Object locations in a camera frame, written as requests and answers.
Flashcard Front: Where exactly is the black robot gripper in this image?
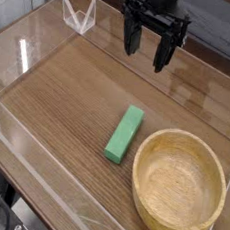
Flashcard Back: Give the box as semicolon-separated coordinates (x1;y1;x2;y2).
122;0;191;73

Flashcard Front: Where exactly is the green rectangular block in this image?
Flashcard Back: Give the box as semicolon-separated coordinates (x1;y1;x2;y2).
104;106;144;165

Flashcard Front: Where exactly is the brown wooden bowl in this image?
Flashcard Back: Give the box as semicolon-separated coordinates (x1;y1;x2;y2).
131;128;227;230

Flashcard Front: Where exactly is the clear acrylic enclosure wall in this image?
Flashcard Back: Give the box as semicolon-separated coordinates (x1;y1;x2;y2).
0;0;230;230

